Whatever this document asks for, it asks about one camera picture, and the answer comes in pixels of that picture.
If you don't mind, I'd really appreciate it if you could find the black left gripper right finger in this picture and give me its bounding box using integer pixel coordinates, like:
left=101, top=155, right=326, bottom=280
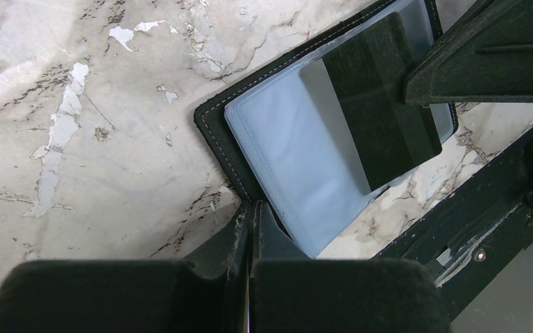
left=249, top=201, right=451, bottom=332

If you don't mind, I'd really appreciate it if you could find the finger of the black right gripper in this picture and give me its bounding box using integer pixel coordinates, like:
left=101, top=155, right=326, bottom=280
left=404, top=0, right=533, bottom=104

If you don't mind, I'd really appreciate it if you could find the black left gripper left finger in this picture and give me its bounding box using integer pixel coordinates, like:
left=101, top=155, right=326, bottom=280
left=0, top=203, right=252, bottom=332

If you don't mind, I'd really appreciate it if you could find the black card holder wallet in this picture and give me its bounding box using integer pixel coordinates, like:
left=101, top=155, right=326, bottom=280
left=194, top=1, right=458, bottom=258

